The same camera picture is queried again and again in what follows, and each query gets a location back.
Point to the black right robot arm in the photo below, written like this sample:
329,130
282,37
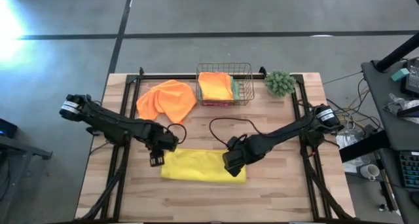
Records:
288,130

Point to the orange microfiber towel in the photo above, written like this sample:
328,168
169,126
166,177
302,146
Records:
167,99
214,86

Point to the sage green microfiber towel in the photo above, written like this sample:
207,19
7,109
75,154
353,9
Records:
235,89

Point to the artificial green plant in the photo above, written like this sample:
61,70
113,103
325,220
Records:
280,83

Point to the black aluminium table frame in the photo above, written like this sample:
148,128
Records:
163,76

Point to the black round pole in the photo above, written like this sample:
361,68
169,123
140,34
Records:
397,52

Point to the black desk crossbar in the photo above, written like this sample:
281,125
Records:
360,148

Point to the white plastic bag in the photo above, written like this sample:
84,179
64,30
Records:
347,140

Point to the black device on desk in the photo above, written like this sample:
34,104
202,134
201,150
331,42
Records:
413,76

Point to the yellow microfiber towel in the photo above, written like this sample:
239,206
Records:
196,166

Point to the small teal box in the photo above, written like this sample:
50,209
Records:
400,74

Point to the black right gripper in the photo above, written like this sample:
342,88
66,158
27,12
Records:
240,152

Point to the white mug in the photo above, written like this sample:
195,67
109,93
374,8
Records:
370,171

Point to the crumpled clear plastic wrap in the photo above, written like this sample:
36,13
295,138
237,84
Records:
397,103

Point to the grey metal stand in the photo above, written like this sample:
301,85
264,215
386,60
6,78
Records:
19,147

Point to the black box with blue light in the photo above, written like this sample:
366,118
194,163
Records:
8,127

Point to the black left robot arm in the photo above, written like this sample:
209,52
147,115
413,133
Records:
108,122

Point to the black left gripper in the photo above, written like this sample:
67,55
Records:
160,140

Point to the grey desk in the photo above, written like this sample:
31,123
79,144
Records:
399,135

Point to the backlit keyboard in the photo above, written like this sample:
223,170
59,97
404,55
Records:
410,170

